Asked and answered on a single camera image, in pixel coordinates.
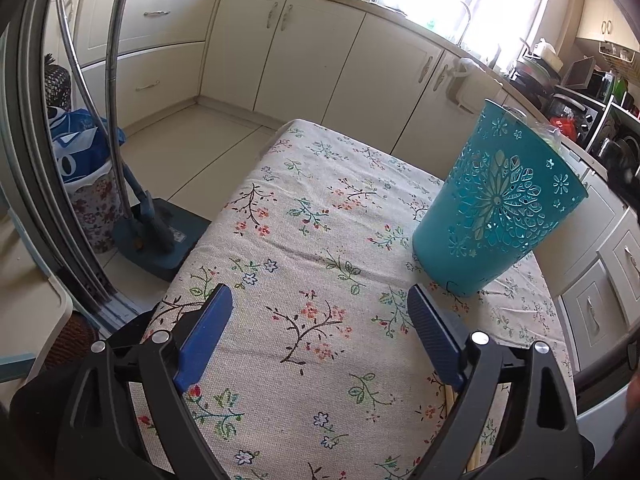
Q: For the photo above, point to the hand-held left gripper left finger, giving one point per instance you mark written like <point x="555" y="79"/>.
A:
<point x="205" y="330"/>

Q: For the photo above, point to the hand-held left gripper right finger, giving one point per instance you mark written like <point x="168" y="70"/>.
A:
<point x="434" y="330"/>

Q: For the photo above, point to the wooden chopstick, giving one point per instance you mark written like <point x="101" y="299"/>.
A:
<point x="448" y="400"/>

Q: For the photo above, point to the teal perforated plastic basket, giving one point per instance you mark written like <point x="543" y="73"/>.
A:
<point x="465" y="240"/>

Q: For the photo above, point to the floral tablecloth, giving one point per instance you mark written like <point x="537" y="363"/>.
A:
<point x="310" y="240"/>

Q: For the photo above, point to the floral waste bin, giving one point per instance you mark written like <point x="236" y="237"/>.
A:
<point x="95" y="215"/>

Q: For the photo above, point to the blue and white plastic bag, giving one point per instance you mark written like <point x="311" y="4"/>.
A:
<point x="80" y="150"/>

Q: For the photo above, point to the red plastic bag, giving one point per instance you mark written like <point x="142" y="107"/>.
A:
<point x="562" y="124"/>

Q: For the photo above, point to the black microwave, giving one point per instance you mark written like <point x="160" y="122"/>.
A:
<point x="585" y="110"/>

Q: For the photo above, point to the row of cream kitchen cabinets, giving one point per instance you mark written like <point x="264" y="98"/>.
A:
<point x="310" y="55"/>

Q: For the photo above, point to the metal faucet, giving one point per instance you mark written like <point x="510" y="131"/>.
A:
<point x="467" y="20"/>

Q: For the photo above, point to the beige countertop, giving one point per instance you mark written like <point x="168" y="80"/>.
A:
<point x="350" y="2"/>

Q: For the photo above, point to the dark sliding door frame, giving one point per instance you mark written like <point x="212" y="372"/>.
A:
<point x="55" y="185"/>

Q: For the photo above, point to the cream wall cabinet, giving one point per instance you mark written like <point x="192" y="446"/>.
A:
<point x="605" y="15"/>

